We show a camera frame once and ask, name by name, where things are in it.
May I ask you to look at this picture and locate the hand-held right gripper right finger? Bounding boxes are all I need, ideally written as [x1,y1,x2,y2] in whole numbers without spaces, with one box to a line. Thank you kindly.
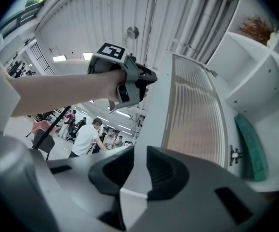
[146,145,190,202]

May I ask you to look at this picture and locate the metal door hinge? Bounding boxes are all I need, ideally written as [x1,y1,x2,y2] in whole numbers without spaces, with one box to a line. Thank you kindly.
[229,144,244,166]
[205,67,219,78]

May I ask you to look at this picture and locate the teal green book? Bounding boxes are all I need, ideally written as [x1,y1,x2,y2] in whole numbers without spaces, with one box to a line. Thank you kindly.
[234,112,270,182]

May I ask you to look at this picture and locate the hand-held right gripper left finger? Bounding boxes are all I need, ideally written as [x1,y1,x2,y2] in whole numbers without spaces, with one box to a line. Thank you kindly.
[88,145,135,232]

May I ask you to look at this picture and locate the black framed window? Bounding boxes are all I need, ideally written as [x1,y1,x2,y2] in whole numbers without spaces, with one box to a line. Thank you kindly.
[0,0,58,40]

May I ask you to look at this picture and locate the white open shelf cabinet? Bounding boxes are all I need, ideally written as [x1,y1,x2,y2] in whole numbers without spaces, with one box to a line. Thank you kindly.
[206,0,279,193]

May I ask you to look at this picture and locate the pink chair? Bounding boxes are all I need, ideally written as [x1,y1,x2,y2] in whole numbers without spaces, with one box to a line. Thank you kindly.
[31,119,62,138]

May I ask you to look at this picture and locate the white ceiling pipes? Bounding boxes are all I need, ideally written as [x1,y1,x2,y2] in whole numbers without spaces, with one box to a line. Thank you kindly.
[174,0,229,59]

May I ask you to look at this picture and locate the dried orange flower bunch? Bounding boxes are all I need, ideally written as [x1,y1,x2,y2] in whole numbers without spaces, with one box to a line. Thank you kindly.
[236,14,279,45]

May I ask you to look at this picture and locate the black tripod pole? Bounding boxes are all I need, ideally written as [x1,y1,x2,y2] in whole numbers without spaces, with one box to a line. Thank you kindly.
[32,105,72,150]

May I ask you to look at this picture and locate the white ribbed glass cabinet door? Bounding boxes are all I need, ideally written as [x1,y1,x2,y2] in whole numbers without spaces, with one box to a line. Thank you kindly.
[132,52,235,176]

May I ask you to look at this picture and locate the round metal ceiling fixture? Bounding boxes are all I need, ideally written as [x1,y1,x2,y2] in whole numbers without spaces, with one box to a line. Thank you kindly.
[126,26,140,40]

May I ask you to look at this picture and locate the person's left forearm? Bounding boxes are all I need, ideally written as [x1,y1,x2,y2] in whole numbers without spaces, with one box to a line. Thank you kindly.
[9,69,126,118]

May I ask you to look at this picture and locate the dark grey chair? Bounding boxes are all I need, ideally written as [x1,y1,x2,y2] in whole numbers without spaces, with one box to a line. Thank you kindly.
[31,129,56,161]

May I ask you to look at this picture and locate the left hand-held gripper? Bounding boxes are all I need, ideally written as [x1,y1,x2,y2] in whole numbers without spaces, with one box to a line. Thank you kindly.
[87,42,158,114]

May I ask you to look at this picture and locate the small white vase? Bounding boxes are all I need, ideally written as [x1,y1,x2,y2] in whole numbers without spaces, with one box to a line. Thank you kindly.
[266,32,279,46]

